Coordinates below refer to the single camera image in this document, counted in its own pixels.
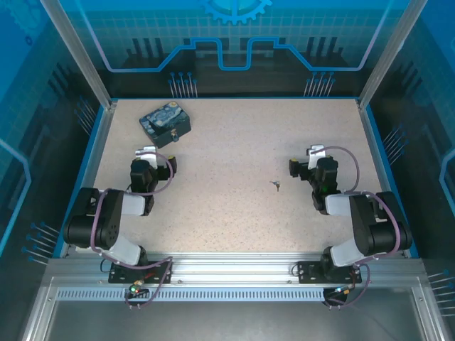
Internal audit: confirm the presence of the starry night print box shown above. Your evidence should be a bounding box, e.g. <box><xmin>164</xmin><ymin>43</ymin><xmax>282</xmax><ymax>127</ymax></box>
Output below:
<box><xmin>138</xmin><ymin>101</ymin><xmax>193</xmax><ymax>149</ymax></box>

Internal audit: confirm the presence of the connector with orange plug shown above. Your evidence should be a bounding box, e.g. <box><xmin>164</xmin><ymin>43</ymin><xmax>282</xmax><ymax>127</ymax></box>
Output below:
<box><xmin>333</xmin><ymin>285</ymin><xmax>357</xmax><ymax>298</ymax></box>

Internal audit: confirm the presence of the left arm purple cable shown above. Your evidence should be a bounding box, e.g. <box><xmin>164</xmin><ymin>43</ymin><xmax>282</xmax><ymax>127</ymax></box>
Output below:
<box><xmin>89</xmin><ymin>151</ymin><xmax>175</xmax><ymax>310</ymax></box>

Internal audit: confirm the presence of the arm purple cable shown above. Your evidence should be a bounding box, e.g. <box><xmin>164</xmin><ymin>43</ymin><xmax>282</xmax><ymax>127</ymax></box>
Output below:
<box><xmin>89</xmin><ymin>151</ymin><xmax>175</xmax><ymax>310</ymax></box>
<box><xmin>321</xmin><ymin>145</ymin><xmax>405</xmax><ymax>310</ymax></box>

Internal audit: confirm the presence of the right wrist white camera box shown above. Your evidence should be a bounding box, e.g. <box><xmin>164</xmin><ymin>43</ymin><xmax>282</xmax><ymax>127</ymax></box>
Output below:
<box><xmin>306</xmin><ymin>144</ymin><xmax>334</xmax><ymax>170</ymax></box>

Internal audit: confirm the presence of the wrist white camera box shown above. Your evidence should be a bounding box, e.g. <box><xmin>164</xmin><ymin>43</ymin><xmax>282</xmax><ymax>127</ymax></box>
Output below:
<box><xmin>134</xmin><ymin>144</ymin><xmax>159</xmax><ymax>168</ymax></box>
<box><xmin>306</xmin><ymin>144</ymin><xmax>334</xmax><ymax>170</ymax></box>

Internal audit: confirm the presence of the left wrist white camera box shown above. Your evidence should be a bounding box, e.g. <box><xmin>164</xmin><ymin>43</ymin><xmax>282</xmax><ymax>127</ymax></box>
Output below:
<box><xmin>134</xmin><ymin>144</ymin><xmax>159</xmax><ymax>168</ymax></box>

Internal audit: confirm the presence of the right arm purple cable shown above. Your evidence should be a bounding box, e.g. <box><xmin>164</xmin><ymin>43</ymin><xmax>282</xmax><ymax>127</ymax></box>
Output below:
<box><xmin>321</xmin><ymin>145</ymin><xmax>405</xmax><ymax>310</ymax></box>

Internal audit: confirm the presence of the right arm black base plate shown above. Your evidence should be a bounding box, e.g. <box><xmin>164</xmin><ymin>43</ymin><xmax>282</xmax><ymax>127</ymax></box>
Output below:
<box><xmin>296</xmin><ymin>261</ymin><xmax>363</xmax><ymax>284</ymax></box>

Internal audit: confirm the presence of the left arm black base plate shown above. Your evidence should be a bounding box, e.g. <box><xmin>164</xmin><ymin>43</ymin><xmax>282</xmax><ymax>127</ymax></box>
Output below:
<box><xmin>107</xmin><ymin>261</ymin><xmax>174</xmax><ymax>284</ymax></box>

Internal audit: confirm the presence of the aluminium mounting rail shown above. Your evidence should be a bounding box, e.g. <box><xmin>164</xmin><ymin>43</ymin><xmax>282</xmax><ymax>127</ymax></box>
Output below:
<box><xmin>45</xmin><ymin>252</ymin><xmax>426</xmax><ymax>286</ymax></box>

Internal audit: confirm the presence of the aluminium frame post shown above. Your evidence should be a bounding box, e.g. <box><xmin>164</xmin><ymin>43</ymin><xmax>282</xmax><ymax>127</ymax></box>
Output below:
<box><xmin>357</xmin><ymin>0</ymin><xmax>423</xmax><ymax>111</ymax></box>
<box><xmin>38</xmin><ymin>0</ymin><xmax>118</xmax><ymax>111</ymax></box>

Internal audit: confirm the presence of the slotted grey cable duct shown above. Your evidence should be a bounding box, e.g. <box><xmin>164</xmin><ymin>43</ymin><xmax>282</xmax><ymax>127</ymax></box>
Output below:
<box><xmin>55</xmin><ymin>288</ymin><xmax>336</xmax><ymax>303</ymax></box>

